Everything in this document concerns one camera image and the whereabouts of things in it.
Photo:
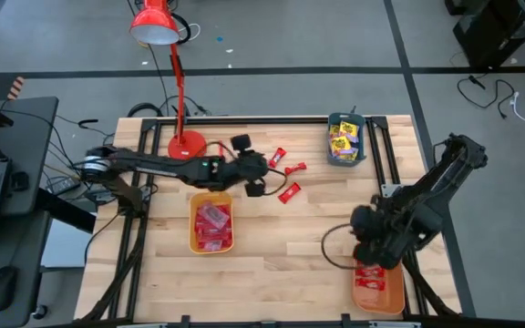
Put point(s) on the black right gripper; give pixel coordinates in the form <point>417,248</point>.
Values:
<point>381,237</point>

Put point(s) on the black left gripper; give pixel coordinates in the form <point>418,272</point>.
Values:
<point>244,171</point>

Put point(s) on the small red KitKat bar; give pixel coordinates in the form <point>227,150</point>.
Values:
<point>278,157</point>
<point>370,272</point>
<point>371,284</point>
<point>295,169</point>
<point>290,192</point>

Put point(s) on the pink candy pack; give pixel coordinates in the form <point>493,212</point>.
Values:
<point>212,215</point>
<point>212,246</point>

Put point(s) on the orange plastic bin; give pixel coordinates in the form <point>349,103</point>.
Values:
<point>392,296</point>

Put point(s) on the long red candy pack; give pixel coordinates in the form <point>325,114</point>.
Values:
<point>229,234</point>
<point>217,234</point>
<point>198,225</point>

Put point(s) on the yellow plastic bin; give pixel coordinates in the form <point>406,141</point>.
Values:
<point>192,237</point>

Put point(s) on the yellow sour candy pack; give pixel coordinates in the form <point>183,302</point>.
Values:
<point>334,131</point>
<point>353,154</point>
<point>349,129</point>
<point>341,145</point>

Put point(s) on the teal plastic bin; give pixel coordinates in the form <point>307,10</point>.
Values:
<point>340,117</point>

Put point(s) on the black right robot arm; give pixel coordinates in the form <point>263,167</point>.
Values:
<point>445,182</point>

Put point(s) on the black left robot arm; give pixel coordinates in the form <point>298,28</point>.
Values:
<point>162,165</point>

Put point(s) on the black table clamp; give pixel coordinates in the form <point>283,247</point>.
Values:
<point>345,319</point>
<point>184,320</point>

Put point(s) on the red desk lamp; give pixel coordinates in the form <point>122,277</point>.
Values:
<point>153,16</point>

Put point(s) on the black power strip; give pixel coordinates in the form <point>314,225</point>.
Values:
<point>62,186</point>

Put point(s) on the dark grey desk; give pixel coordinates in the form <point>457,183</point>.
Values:
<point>25,123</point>

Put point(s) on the black power adapter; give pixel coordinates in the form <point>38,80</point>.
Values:
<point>20,181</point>

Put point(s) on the black computer tower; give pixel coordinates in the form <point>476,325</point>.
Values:
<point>499,32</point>

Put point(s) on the orange black striped block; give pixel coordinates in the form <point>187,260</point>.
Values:
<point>16,88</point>

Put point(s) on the black desk caster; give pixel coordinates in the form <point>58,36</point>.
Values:
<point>39,312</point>

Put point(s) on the black computer mouse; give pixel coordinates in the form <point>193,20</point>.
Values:
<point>2,288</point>

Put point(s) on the black aluminium rig frame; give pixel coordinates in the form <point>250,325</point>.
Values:
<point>267,120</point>

